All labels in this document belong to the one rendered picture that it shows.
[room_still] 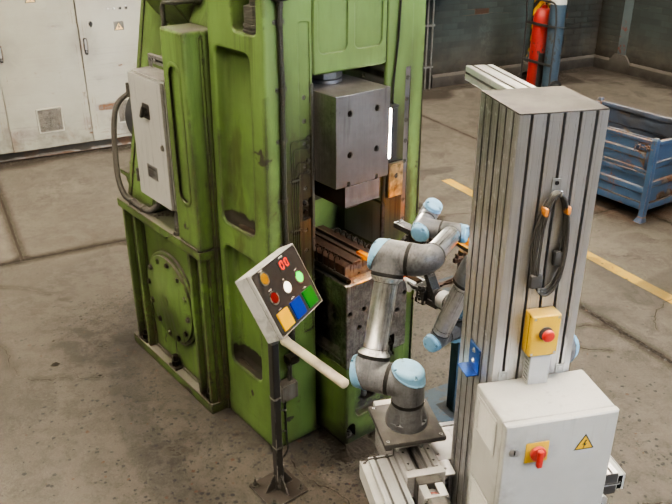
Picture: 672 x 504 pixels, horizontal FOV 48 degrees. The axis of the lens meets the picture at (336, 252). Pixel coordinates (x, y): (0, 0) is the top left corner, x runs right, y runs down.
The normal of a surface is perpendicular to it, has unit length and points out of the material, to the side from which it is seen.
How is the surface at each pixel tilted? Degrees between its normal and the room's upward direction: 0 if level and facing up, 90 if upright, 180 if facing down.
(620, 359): 0
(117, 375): 0
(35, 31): 90
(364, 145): 90
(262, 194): 89
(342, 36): 90
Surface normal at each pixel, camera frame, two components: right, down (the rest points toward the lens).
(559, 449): 0.22, 0.42
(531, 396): 0.00, -0.90
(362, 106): 0.62, 0.34
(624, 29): -0.88, 0.20
